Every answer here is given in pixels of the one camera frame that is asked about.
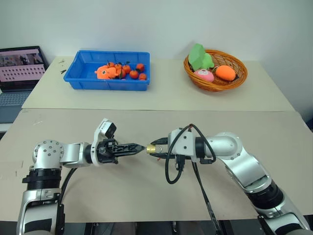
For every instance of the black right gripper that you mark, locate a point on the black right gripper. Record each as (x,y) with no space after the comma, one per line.
(166,141)

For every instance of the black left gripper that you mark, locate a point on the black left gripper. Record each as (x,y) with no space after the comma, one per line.
(106,151)

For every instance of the brass padlock with silver shackle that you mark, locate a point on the brass padlock with silver shackle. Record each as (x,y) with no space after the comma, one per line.
(151,149)

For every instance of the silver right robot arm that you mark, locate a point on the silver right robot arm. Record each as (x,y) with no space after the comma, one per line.
(234,149)

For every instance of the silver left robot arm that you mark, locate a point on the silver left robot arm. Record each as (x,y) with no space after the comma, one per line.
(46,151)

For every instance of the small orange tangerine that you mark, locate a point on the small orange tangerine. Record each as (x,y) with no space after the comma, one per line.
(140,66)
(126,68)
(133,74)
(110,64)
(142,77)
(118,66)

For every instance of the orange fish plush toy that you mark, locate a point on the orange fish plush toy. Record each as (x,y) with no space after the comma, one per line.
(105,73)

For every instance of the pink round plush toy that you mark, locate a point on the pink round plush toy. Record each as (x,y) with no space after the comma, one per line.
(204,74)

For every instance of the brown wicker basket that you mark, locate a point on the brown wicker basket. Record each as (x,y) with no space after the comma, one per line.
(220,84)

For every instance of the blue plastic bin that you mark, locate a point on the blue plastic bin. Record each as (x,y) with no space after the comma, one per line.
(80,71)

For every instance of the dark green foam toy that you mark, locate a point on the dark green foam toy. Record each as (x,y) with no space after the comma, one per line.
(196,57)

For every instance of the light green foam toy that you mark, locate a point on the light green foam toy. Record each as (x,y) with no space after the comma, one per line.
(208,61)

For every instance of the orange mango toy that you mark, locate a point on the orange mango toy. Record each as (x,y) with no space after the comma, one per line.
(226,73)

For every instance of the grey laptop computer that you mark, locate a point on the grey laptop computer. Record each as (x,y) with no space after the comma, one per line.
(17,73)

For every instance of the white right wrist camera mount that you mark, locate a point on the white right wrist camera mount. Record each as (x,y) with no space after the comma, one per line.
(183,142)

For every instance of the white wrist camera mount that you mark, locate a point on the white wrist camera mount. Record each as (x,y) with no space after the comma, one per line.
(183,142)
(105,127)

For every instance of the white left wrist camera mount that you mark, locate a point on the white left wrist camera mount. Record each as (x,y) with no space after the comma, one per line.
(105,127)

